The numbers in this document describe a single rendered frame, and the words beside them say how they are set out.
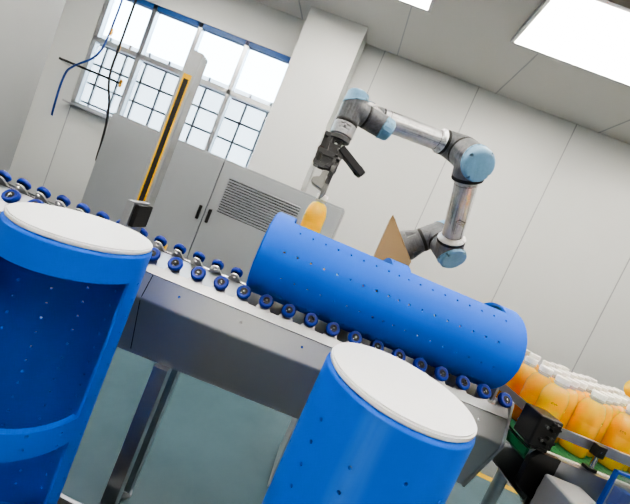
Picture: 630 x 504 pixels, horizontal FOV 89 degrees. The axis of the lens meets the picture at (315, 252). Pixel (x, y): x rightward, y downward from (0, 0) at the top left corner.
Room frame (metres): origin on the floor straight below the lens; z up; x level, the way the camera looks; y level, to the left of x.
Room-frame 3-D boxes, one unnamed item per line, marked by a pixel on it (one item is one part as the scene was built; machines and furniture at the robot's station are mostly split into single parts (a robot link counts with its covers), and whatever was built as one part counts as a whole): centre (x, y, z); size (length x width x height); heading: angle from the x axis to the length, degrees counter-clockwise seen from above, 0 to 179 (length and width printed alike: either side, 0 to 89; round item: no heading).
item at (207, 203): (2.95, 0.97, 0.72); 2.15 x 0.54 x 1.45; 86
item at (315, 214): (1.08, 0.05, 1.23); 0.07 x 0.07 x 0.19
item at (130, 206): (1.06, 0.59, 1.00); 0.10 x 0.04 x 0.15; 2
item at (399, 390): (0.58, -0.24, 1.03); 0.28 x 0.28 x 0.01
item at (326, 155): (1.08, 0.08, 1.47); 0.09 x 0.08 x 0.12; 92
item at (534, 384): (1.06, -0.86, 0.99); 0.07 x 0.07 x 0.19
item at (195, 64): (1.38, 0.77, 0.85); 0.06 x 0.06 x 1.70; 2
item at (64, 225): (0.71, 0.49, 1.03); 0.28 x 0.28 x 0.01
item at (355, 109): (1.08, 0.07, 1.63); 0.09 x 0.08 x 0.11; 110
